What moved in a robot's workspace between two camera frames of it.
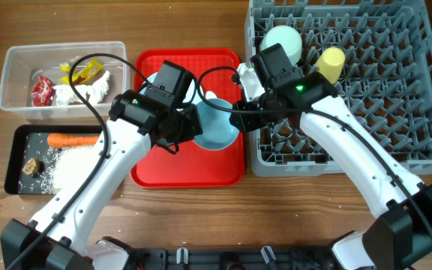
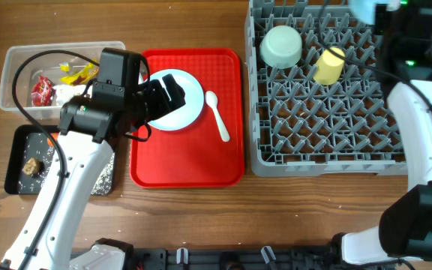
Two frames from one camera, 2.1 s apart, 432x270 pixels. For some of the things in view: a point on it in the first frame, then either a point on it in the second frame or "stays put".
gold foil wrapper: (81, 76) stays put
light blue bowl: (218, 133) → (364, 10)
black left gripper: (187, 125) → (160, 100)
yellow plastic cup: (330, 62) stays put
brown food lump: (34, 166) stays put
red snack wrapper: (42, 91) stays put
